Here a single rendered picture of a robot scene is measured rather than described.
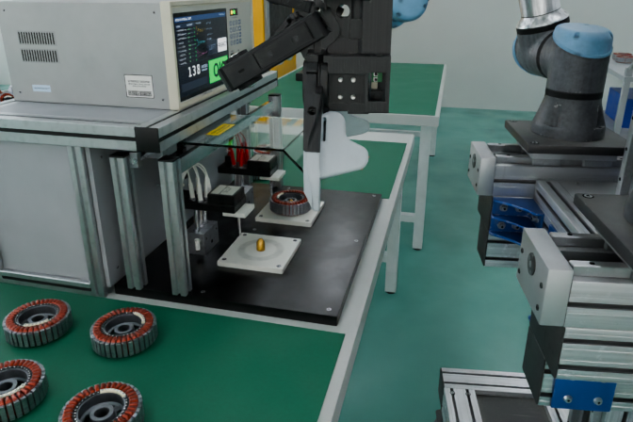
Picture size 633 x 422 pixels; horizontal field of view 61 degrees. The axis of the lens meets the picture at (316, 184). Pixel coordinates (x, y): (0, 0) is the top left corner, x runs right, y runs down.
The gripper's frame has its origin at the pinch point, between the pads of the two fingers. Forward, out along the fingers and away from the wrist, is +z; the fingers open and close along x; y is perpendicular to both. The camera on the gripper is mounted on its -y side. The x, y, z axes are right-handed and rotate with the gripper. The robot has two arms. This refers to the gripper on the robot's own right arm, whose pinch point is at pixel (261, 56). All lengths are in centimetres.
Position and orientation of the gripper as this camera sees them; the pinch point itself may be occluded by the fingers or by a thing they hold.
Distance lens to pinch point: 132.1
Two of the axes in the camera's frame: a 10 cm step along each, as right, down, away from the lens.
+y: 6.9, 7.2, 0.9
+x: 2.4, -3.4, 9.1
